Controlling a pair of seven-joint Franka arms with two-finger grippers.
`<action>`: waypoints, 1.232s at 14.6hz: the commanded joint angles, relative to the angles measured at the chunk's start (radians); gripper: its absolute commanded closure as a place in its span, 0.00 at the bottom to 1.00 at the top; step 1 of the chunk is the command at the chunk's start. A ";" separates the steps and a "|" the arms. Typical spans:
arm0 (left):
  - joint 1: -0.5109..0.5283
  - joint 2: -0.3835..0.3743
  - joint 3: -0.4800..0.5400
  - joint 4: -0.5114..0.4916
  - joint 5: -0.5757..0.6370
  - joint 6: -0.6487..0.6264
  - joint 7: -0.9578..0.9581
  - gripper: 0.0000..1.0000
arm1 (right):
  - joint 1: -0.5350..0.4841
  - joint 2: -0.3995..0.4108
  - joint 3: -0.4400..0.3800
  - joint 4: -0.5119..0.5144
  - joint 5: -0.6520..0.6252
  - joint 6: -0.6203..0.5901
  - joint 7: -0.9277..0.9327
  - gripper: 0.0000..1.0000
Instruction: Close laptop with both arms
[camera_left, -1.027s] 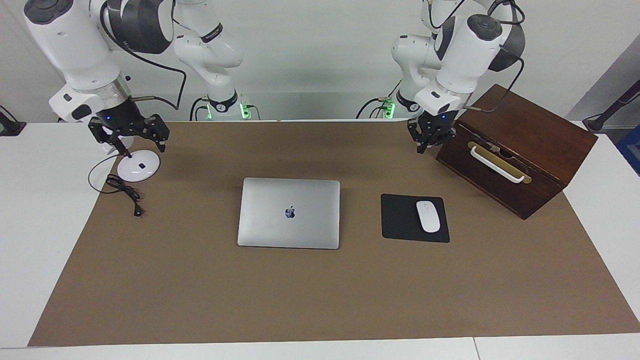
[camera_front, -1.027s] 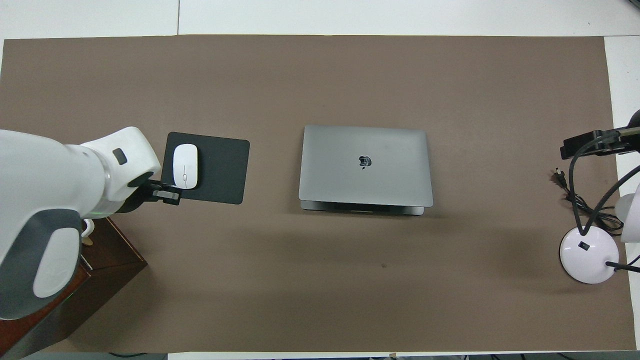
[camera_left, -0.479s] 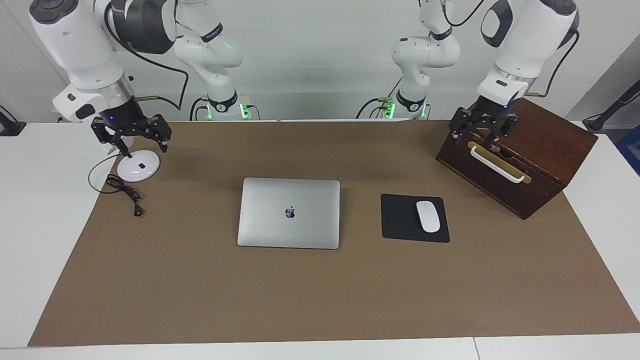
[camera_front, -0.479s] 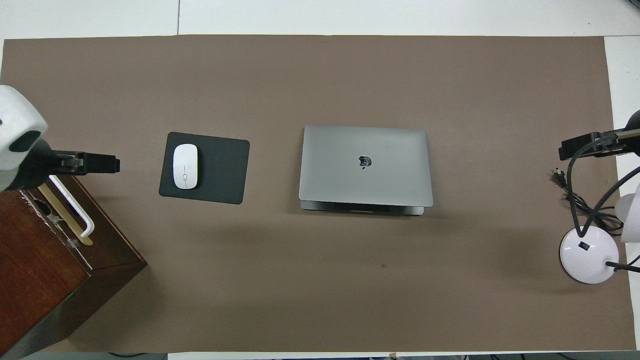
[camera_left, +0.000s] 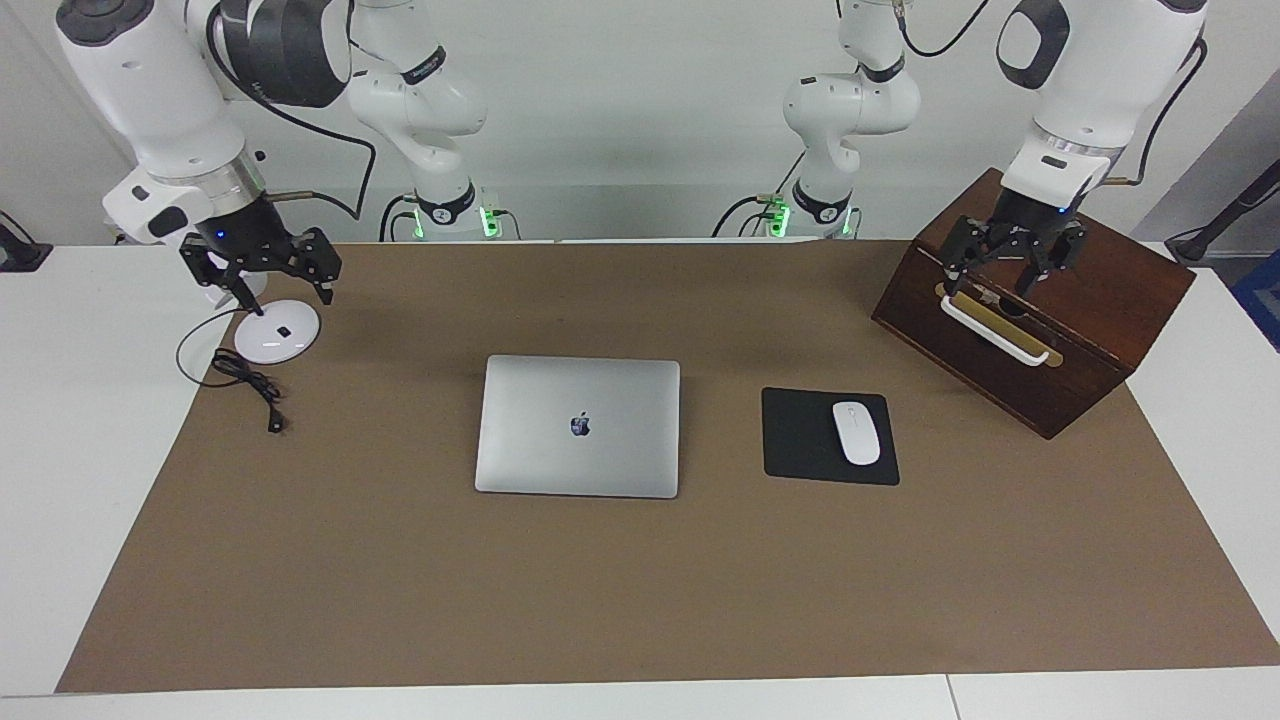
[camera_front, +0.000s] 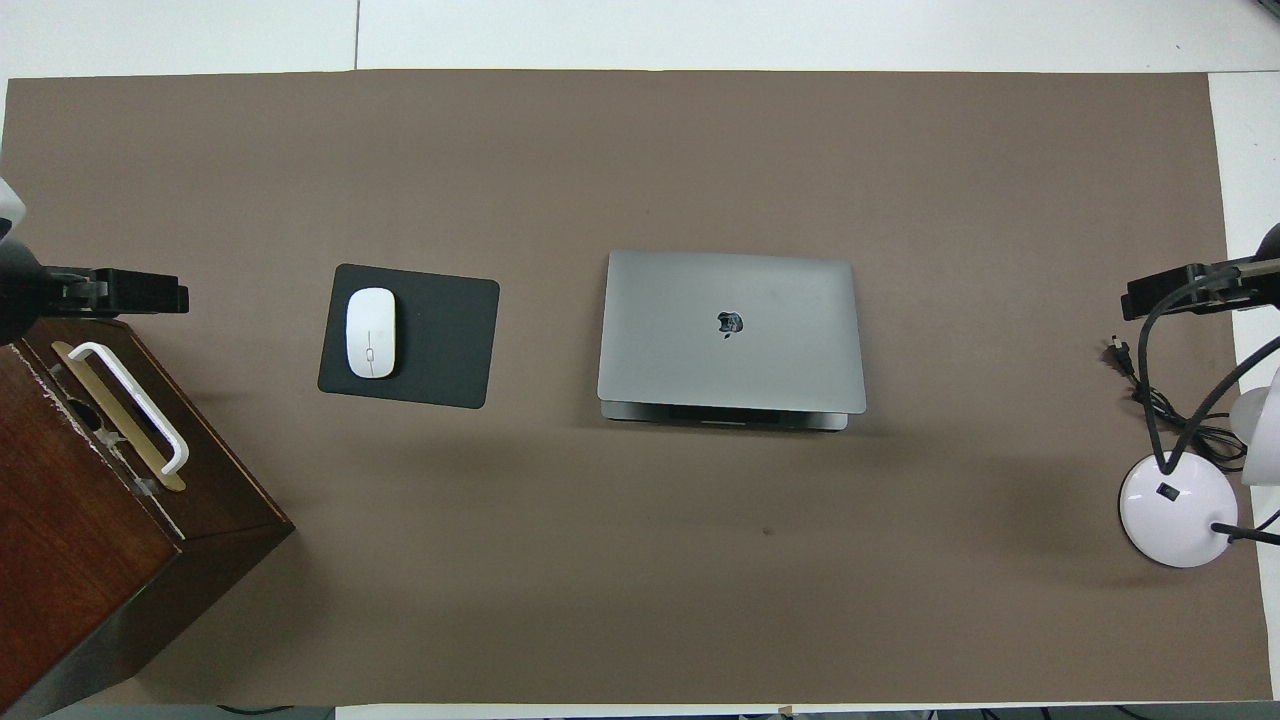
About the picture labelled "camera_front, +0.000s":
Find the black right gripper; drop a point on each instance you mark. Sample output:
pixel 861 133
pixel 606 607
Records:
pixel 1270 265

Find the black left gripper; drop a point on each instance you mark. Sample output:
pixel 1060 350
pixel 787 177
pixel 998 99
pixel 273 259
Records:
pixel 18 290

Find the grey laptop with apple logo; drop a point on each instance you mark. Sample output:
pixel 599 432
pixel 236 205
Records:
pixel 730 330

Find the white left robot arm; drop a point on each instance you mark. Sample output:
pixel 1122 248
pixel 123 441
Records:
pixel 8 210

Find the white desk lamp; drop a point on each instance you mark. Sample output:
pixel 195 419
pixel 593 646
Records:
pixel 1175 515

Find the dark brown wooden box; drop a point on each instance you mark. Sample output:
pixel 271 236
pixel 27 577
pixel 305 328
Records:
pixel 70 530

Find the white computer mouse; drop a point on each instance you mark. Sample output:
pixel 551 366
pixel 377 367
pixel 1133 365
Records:
pixel 371 332

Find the black mouse pad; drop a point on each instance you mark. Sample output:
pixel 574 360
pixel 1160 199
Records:
pixel 440 340

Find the brown table mat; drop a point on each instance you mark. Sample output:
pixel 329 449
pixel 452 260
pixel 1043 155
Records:
pixel 640 170

